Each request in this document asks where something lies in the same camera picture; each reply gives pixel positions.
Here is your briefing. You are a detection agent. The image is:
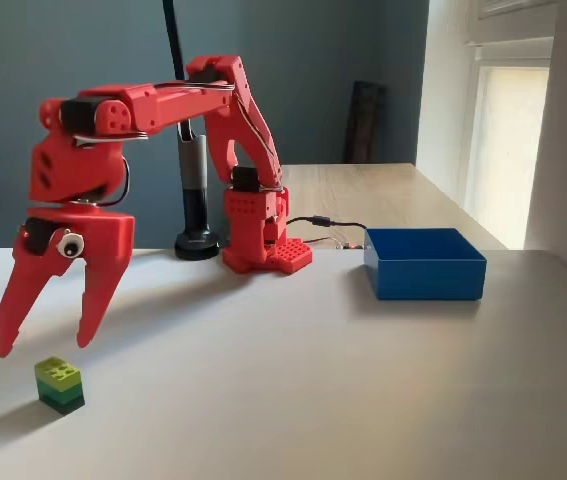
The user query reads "blue plastic box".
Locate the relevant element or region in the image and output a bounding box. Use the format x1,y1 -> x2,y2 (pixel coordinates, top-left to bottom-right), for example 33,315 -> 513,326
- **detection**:
363,227 -> 488,302

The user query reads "green lego brick stack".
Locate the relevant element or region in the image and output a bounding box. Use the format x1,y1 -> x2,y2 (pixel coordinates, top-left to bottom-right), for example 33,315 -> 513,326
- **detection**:
33,356 -> 86,416

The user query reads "googly eye sticker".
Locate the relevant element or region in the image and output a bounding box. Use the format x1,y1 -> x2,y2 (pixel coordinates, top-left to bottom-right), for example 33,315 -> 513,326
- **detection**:
58,229 -> 85,260

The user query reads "black gooseneck stand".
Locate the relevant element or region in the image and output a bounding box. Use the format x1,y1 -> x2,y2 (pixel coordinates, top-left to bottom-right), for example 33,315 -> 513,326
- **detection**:
161,0 -> 222,261

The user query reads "black power cable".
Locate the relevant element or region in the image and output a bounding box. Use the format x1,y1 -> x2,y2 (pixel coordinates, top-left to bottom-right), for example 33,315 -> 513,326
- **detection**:
286,215 -> 368,232

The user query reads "white window frame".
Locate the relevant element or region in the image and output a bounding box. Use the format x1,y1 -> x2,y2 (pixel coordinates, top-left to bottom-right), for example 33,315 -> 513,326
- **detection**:
462,34 -> 554,249

